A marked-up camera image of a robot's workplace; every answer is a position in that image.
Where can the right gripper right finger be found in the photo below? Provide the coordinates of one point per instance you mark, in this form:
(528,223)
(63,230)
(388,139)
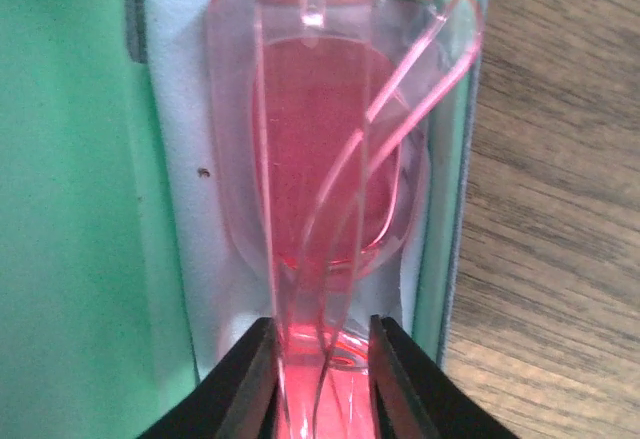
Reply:
(411,397)

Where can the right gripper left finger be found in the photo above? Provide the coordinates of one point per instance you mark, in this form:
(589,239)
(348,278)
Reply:
(237,399)

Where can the teal glasses case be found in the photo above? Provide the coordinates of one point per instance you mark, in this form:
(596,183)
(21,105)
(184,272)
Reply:
(95,336)

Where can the light blue cleaning cloth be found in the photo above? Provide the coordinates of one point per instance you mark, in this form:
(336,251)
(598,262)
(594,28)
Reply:
(225,290)

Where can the red transparent sunglasses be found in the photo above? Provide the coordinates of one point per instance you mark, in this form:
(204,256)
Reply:
(333,96)

